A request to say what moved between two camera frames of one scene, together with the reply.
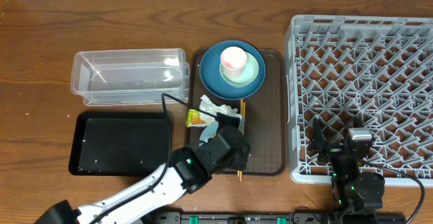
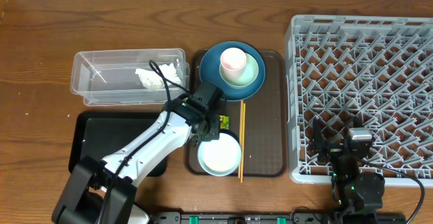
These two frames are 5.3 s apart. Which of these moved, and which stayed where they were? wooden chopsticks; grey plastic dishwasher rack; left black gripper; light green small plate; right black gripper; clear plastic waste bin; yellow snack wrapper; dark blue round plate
Moved: yellow snack wrapper; left black gripper
Stayed: dark blue round plate; grey plastic dishwasher rack; light green small plate; wooden chopsticks; right black gripper; clear plastic waste bin
